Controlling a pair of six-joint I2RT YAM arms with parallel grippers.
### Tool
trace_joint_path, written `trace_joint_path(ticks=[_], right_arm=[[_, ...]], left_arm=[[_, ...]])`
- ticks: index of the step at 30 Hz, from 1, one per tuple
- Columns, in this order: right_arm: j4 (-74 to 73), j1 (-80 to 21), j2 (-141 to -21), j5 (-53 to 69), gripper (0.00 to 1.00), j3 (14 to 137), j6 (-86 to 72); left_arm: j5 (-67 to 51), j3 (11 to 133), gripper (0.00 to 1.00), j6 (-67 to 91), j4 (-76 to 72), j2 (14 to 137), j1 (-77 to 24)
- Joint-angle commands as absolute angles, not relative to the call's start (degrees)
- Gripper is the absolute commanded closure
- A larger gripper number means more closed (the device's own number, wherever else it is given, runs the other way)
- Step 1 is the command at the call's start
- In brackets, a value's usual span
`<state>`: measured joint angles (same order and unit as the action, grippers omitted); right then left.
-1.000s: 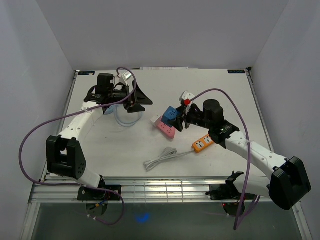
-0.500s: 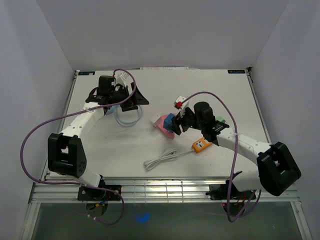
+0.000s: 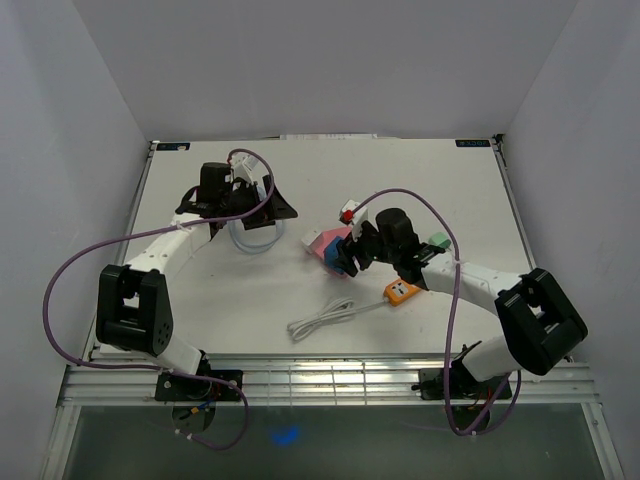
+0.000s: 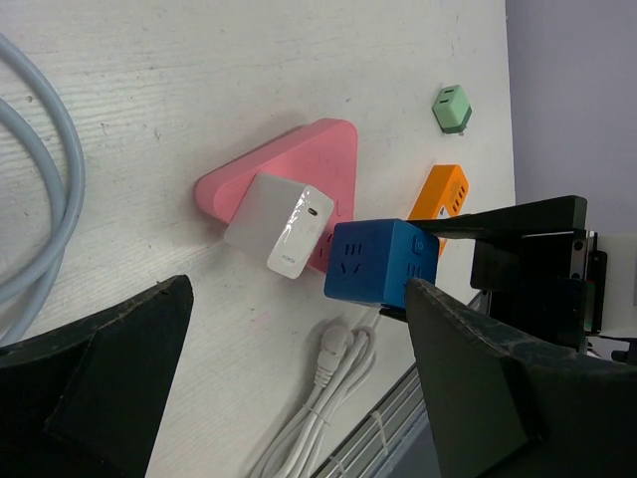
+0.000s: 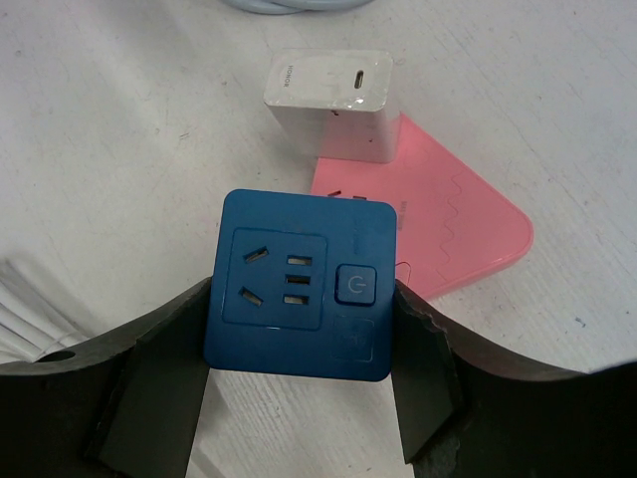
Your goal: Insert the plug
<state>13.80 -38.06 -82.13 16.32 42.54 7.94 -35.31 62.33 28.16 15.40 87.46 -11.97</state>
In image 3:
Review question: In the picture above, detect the purple cable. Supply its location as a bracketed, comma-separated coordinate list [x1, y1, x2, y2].
[42, 147, 276, 451]
[349, 188, 524, 437]

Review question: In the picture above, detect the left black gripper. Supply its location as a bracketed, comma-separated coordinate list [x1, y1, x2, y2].
[220, 175, 296, 230]

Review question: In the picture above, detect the light blue power cord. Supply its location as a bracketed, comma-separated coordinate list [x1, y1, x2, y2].
[227, 219, 289, 255]

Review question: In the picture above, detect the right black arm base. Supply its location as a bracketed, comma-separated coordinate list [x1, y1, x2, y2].
[411, 368, 513, 401]

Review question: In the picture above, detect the white coiled power cord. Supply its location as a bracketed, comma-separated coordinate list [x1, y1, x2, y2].
[286, 293, 389, 343]

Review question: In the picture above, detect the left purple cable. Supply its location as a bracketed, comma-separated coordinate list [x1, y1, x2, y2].
[42, 147, 276, 451]

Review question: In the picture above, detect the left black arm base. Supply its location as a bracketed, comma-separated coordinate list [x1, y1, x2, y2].
[154, 373, 240, 403]

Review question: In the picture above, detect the pink triangular power strip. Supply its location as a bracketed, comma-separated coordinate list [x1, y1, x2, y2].
[310, 226, 351, 277]

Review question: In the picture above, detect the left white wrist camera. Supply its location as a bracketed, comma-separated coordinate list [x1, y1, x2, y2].
[228, 152, 258, 185]

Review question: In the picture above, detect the left blue corner label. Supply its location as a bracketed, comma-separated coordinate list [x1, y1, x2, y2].
[155, 142, 191, 151]

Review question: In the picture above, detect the right blue corner label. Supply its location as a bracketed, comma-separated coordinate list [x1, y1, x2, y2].
[455, 139, 491, 148]

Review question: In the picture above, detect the blue corner label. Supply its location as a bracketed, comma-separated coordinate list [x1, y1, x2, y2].
[155, 142, 191, 151]
[455, 139, 491, 148]

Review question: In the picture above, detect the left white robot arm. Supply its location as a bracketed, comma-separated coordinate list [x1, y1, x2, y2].
[96, 149, 298, 400]

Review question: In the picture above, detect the orange power strip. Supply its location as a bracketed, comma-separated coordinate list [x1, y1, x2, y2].
[383, 278, 421, 307]

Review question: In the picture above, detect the dark blue cube socket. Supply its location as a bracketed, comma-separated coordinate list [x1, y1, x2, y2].
[323, 236, 346, 276]

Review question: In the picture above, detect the white charger plug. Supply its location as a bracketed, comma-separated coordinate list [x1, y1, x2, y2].
[301, 229, 322, 254]

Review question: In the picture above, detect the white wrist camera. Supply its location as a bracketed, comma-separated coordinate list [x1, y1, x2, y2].
[228, 152, 258, 185]
[339, 199, 368, 241]

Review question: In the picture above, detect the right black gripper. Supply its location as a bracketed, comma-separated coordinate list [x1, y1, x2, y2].
[332, 218, 399, 277]

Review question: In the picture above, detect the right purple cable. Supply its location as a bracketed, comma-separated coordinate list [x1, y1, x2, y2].
[349, 188, 524, 437]

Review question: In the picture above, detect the green charger plug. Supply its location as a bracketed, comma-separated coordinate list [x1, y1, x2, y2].
[428, 232, 452, 249]

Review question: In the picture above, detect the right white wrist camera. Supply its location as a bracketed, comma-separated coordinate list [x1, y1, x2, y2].
[339, 199, 368, 241]

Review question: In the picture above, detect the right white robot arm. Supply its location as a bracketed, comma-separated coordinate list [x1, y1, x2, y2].
[330, 201, 588, 397]

